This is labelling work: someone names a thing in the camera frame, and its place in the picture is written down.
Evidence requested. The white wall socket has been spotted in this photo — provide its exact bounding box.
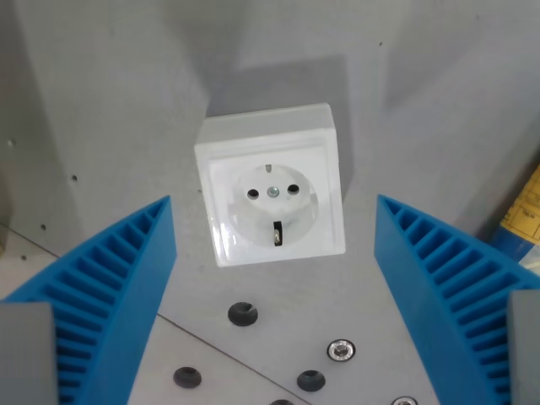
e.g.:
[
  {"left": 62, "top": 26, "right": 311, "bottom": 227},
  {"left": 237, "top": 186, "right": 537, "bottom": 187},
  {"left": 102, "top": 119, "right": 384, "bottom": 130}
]
[{"left": 193, "top": 102, "right": 348, "bottom": 268}]

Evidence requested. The yellow blue package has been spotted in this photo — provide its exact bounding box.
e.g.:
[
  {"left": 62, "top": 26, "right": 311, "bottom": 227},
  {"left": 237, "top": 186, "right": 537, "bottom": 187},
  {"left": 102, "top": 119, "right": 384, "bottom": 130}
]
[{"left": 488, "top": 161, "right": 540, "bottom": 272}]

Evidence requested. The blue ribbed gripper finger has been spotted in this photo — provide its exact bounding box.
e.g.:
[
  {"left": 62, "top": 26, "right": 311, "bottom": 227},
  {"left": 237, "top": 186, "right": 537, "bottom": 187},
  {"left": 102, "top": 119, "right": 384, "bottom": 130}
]
[
  {"left": 0, "top": 195, "right": 178, "bottom": 405},
  {"left": 374, "top": 193, "right": 540, "bottom": 405}
]

